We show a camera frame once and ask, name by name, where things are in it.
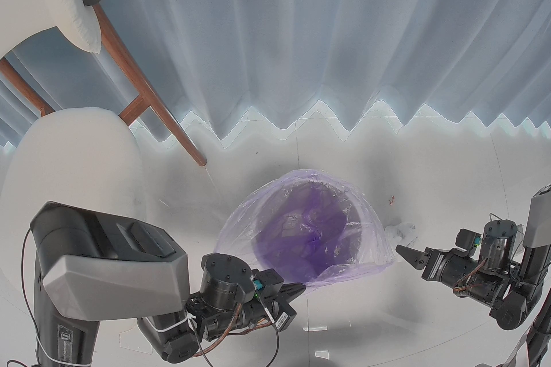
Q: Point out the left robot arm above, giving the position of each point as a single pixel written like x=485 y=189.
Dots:
x=107 y=253

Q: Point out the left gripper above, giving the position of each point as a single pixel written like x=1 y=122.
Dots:
x=267 y=316

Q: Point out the pale blue curtain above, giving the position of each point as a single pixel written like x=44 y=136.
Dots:
x=344 y=12

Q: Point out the white paper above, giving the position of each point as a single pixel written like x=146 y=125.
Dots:
x=402 y=232

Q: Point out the white cushioned wooden chair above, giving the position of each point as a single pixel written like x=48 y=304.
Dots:
x=77 y=150

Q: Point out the purple plastic bag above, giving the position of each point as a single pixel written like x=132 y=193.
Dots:
x=310 y=227

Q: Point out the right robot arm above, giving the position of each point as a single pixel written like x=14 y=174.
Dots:
x=538 y=219

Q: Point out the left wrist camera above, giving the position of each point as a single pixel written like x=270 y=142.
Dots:
x=269 y=281

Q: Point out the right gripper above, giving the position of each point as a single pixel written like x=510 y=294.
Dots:
x=447 y=268

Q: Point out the white trash bin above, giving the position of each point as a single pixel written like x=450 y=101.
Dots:
x=353 y=206

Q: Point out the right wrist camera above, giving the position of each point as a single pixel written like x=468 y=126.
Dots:
x=467 y=238

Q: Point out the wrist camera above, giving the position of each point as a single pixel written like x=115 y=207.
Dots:
x=269 y=281
x=467 y=238

